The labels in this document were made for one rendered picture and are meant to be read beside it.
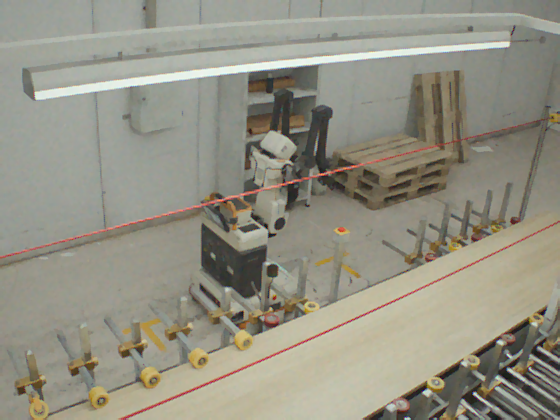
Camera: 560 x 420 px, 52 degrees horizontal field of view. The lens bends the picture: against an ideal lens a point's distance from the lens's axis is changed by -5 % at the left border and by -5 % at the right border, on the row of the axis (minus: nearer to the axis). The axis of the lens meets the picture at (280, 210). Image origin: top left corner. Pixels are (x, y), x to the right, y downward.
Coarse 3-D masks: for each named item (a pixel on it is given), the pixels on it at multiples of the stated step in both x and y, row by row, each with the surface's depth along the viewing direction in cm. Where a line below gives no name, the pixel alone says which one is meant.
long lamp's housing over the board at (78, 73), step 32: (416, 32) 265; (448, 32) 273; (480, 32) 284; (64, 64) 174; (96, 64) 176; (128, 64) 181; (160, 64) 187; (192, 64) 194; (224, 64) 201; (32, 96) 167
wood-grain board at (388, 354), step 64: (448, 256) 382; (512, 256) 386; (320, 320) 314; (384, 320) 317; (448, 320) 319; (512, 320) 322; (192, 384) 265; (256, 384) 268; (320, 384) 270; (384, 384) 272
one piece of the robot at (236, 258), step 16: (208, 224) 437; (240, 224) 421; (256, 224) 424; (208, 240) 443; (224, 240) 422; (240, 240) 406; (256, 240) 414; (208, 256) 449; (224, 256) 430; (240, 256) 412; (256, 256) 422; (208, 272) 455; (224, 272) 434; (240, 272) 418; (256, 272) 427; (240, 288) 424
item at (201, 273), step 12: (276, 264) 483; (192, 276) 461; (204, 276) 456; (288, 276) 464; (216, 288) 443; (288, 288) 451; (252, 300) 434; (276, 300) 446; (240, 312) 434; (240, 324) 433
